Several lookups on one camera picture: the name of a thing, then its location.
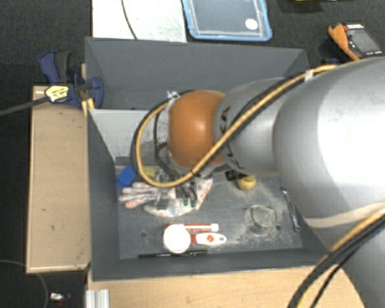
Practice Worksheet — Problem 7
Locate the white red-patterned glove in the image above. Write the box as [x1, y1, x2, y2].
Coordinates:
[117, 176, 214, 218]

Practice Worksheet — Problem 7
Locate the blue sponge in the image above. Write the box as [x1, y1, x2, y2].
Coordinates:
[115, 165, 139, 187]

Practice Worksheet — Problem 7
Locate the white bottle with red label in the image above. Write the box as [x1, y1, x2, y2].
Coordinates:
[162, 222, 220, 255]

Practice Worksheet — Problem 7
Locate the white and red oval tool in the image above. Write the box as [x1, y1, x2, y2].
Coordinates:
[190, 232, 228, 246]

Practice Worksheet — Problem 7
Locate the yellow ball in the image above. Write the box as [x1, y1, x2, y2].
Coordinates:
[237, 175, 257, 191]

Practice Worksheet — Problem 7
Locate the clear glass cup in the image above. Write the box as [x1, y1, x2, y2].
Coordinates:
[243, 204, 278, 235]

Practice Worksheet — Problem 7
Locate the pale wood flat board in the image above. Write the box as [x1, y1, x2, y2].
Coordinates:
[25, 85, 92, 274]

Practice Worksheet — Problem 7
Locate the grey metal bin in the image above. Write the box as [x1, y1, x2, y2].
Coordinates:
[84, 36, 329, 282]

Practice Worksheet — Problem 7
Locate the black cylinder on white bracket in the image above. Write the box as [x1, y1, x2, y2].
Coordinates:
[209, 167, 243, 182]

